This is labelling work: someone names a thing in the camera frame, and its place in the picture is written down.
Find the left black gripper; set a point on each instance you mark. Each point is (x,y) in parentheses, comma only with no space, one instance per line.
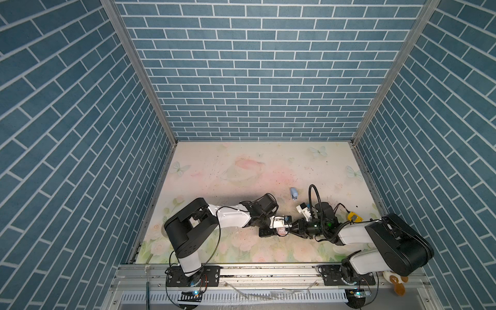
(268,232)

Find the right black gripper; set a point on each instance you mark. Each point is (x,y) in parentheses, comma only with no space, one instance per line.
(301,226)

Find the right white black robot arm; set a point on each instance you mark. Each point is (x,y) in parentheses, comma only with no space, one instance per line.
(396,246)

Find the yellow tape measure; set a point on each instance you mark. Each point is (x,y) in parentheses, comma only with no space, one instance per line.
(354,218)

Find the plush toy animal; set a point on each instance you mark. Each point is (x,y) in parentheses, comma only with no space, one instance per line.
(397,281)

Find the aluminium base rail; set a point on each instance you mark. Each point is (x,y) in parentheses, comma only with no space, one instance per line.
(250,276)

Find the white slotted cable duct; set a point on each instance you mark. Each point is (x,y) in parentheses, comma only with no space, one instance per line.
(234,298)

